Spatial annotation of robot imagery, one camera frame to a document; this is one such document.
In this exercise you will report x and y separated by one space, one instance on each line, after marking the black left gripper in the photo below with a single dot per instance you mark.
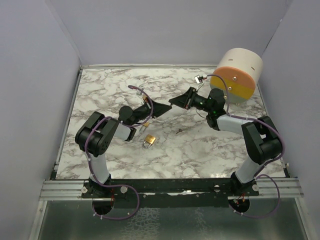
159 108

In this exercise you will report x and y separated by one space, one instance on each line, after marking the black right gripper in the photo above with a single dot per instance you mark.
185 100

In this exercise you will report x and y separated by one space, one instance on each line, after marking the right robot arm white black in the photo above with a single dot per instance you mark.
261 139

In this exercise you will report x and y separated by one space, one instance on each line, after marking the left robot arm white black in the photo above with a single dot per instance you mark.
96 134

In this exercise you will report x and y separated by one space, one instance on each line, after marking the larger brass padlock near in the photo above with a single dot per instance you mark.
148 141

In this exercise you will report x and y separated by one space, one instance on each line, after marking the round mini drawer cabinet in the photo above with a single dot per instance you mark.
238 71

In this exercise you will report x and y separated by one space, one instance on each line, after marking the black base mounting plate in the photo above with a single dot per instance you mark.
168 192

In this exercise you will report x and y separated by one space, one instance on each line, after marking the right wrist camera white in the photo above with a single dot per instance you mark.
199 79

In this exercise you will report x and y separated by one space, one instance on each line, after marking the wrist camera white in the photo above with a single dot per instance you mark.
140 91
199 79

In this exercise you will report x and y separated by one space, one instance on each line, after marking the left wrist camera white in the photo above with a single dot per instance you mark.
140 91

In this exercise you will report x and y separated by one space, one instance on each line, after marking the aluminium frame rail front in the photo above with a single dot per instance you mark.
265 188

